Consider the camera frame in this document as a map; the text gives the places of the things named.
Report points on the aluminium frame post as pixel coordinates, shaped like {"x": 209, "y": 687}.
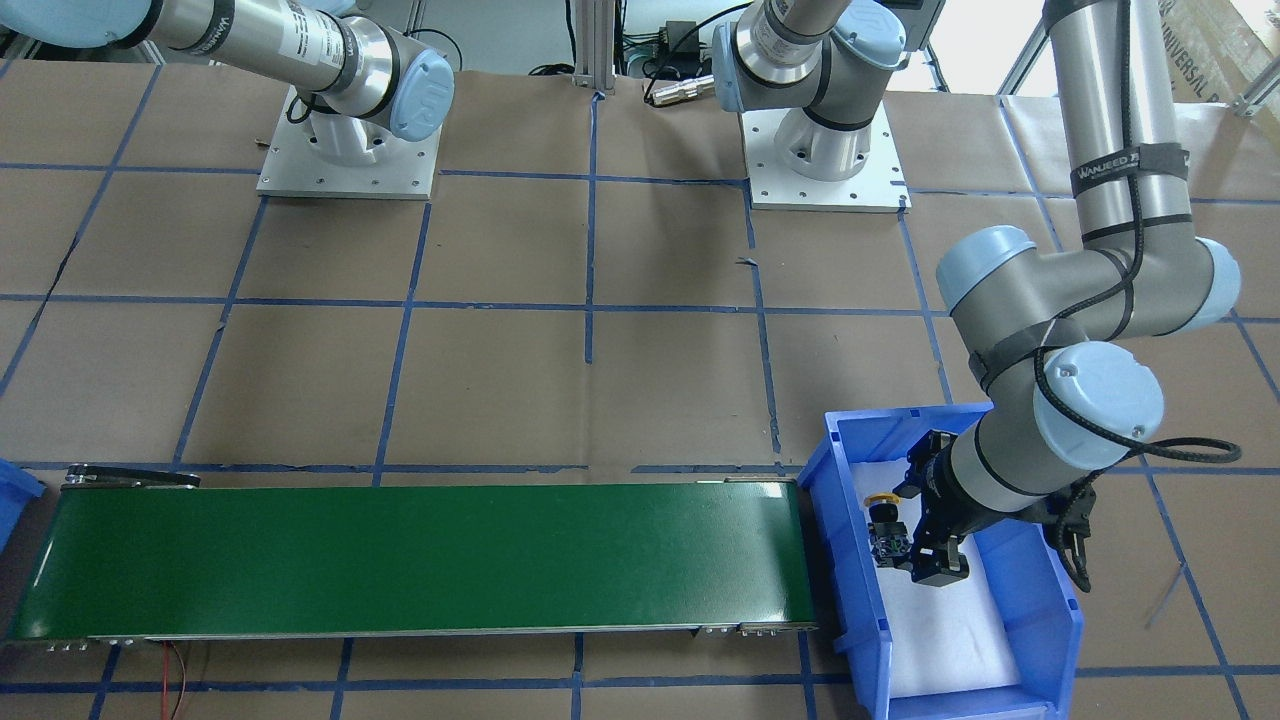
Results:
{"x": 594, "y": 26}

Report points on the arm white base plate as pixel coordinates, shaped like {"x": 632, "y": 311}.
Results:
{"x": 335, "y": 157}
{"x": 794, "y": 164}

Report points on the yellow mushroom push button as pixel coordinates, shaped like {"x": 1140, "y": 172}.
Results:
{"x": 890, "y": 540}

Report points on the blue plastic bin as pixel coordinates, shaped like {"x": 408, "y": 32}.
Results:
{"x": 1036, "y": 600}
{"x": 18, "y": 487}

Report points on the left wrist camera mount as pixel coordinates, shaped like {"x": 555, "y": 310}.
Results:
{"x": 1068, "y": 526}

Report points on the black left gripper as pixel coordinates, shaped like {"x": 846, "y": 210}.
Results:
{"x": 934, "y": 481}

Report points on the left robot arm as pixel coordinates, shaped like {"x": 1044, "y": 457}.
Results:
{"x": 1042, "y": 329}

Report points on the green conveyor belt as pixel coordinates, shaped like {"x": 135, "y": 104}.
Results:
{"x": 145, "y": 556}

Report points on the cardboard box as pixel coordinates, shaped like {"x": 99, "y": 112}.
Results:
{"x": 1214, "y": 49}

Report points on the black power adapter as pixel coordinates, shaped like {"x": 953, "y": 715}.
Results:
{"x": 680, "y": 38}

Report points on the white foam pad bin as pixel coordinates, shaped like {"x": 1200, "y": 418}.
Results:
{"x": 919, "y": 639}

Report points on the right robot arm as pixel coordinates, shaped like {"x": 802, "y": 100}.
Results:
{"x": 359, "y": 87}

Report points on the silver cylindrical connector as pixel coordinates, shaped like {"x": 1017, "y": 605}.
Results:
{"x": 679, "y": 92}

